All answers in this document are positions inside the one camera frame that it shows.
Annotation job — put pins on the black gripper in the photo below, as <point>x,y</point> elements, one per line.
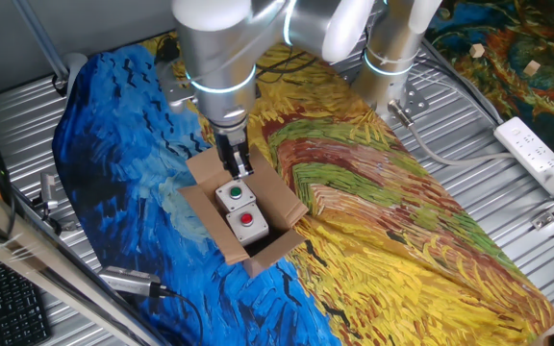
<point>229,141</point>

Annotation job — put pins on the brown cardboard box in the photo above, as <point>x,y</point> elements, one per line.
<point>277,197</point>

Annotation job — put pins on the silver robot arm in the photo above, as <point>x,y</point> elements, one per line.
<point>219,57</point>

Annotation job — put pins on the blue yellow painted cloth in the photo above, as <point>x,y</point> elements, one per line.
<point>378,240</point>

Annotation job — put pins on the grey stand pole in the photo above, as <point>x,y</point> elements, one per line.
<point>41,38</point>

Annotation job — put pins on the small wooden cube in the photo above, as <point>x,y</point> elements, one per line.
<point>476,50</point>
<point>531,67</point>

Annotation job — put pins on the black keyboard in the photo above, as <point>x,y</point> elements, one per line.
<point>15,307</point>

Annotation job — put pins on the dark floral painted cloth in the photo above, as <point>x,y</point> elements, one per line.
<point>512,96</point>

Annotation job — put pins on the white power strip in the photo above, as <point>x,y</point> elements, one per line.
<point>536,156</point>

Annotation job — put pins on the grey red button switch box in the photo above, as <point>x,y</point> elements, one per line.
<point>253,230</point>

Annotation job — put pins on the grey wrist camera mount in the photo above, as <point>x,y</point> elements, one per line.
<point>176,91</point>

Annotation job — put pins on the silver depth camera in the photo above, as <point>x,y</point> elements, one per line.
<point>128,282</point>

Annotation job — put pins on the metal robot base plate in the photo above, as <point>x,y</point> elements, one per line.
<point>414,102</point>

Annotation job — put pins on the aluminium frame beam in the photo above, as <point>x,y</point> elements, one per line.
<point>41,259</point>

